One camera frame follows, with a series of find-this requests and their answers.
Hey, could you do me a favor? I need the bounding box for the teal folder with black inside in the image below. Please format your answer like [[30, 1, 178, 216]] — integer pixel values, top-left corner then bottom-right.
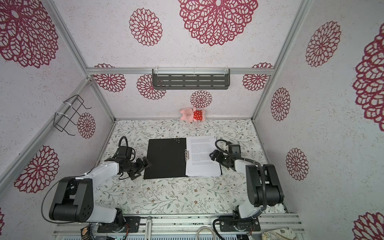
[[143, 137, 223, 180]]

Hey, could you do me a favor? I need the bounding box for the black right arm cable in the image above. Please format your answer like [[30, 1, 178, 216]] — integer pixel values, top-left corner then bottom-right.
[[214, 139, 268, 212]]

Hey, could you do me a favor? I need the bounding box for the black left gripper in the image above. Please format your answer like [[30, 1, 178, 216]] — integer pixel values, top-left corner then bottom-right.
[[124, 155, 152, 180]]

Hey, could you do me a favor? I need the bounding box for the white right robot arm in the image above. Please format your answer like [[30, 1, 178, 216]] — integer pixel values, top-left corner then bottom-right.
[[209, 140, 284, 221]]

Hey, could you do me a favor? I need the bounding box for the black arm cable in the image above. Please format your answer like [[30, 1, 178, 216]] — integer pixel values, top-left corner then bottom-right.
[[214, 139, 268, 212], [41, 135, 136, 224]]

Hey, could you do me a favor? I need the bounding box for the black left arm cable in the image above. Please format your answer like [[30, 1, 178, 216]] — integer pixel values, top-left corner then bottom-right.
[[41, 135, 136, 224]]

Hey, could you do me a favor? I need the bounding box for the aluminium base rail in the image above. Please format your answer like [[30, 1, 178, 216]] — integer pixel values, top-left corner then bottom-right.
[[52, 213, 305, 240]]

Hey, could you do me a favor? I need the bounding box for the patterned cloth pouch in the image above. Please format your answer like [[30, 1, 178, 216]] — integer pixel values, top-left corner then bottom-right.
[[262, 228, 297, 240]]

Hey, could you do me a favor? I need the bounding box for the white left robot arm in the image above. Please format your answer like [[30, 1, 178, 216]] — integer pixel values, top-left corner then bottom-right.
[[49, 146, 152, 228]]

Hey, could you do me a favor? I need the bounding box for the pink plush pig toy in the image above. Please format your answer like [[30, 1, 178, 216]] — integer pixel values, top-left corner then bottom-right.
[[180, 107, 206, 123]]

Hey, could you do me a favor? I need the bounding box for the white printed paper sheet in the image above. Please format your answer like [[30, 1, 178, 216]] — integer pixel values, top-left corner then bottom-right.
[[186, 136, 222, 177]]

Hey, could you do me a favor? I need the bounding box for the grey slotted wall shelf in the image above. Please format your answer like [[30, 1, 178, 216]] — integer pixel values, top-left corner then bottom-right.
[[152, 69, 231, 90]]

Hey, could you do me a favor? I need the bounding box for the black wire wall rack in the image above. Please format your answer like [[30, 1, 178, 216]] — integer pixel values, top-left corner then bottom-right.
[[53, 95, 91, 136]]

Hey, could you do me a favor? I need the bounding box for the metal folder clip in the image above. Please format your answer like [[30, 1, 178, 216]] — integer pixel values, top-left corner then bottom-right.
[[185, 150, 190, 162]]

